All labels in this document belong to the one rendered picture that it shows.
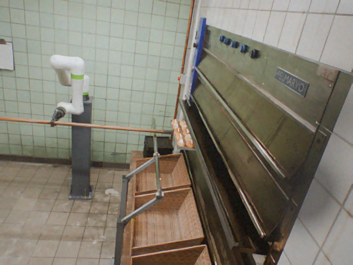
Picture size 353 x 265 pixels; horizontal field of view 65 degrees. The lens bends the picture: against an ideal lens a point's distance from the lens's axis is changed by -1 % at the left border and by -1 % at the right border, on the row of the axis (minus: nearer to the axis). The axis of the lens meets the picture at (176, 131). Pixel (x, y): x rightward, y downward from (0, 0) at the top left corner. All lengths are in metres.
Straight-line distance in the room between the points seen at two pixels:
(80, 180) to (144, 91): 1.33
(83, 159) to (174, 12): 1.96
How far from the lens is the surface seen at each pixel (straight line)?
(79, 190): 3.48
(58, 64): 2.58
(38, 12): 3.62
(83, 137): 3.11
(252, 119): 1.35
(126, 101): 3.63
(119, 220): 1.83
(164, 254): 1.92
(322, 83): 0.99
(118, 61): 3.50
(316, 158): 0.95
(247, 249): 1.18
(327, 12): 1.03
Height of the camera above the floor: 2.19
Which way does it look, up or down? 24 degrees down
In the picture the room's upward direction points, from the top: 9 degrees clockwise
